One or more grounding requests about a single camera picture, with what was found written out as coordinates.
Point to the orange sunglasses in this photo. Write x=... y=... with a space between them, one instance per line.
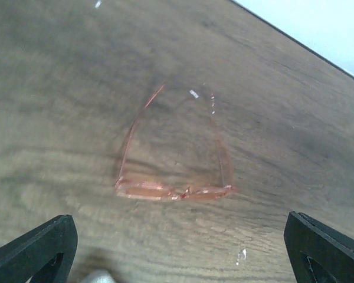
x=173 y=150

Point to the grey glasses case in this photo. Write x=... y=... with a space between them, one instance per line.
x=98 y=276

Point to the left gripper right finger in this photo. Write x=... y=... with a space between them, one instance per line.
x=317 y=252

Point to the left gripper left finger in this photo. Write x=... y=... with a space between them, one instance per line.
x=44 y=254

